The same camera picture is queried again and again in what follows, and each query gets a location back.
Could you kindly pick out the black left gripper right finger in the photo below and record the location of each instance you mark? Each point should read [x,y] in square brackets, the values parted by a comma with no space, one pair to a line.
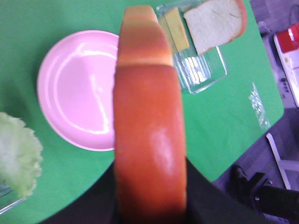
[208,205]

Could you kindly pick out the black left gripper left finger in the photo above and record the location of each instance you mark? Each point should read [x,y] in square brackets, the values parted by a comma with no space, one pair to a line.
[96,206]

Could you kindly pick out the toy bread slice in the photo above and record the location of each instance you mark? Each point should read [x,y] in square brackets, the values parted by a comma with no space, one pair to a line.
[149,164]
[215,22]

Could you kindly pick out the toy lettuce leaf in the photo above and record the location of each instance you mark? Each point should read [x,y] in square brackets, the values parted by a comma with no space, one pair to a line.
[20,155]

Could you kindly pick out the yellow toy cheese slice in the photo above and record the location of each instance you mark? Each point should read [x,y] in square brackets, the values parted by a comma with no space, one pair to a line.
[177,35]

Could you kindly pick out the black equipment on floor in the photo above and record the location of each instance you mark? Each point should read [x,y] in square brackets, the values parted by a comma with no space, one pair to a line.
[258,194]

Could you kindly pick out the green tablecloth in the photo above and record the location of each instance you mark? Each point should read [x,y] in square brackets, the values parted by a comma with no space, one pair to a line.
[221,123]

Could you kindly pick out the left clear plastic tray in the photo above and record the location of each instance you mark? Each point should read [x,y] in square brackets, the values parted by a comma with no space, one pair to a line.
[9,198]

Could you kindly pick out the clear plastic tray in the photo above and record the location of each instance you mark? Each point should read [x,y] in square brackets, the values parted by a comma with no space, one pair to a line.
[196,72]
[9,198]

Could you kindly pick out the clear tape patch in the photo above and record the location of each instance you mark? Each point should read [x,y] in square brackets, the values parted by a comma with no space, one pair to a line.
[258,108]

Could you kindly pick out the pink round plate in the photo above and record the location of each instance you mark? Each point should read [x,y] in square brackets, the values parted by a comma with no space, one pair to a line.
[74,88]

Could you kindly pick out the right clear plastic tray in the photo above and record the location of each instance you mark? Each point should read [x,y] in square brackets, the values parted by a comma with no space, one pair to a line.
[196,72]

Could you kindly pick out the white red box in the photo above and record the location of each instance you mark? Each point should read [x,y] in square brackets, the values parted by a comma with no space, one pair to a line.
[287,44]

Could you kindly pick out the white frame on floor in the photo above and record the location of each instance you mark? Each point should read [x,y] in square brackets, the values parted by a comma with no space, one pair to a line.
[283,165]

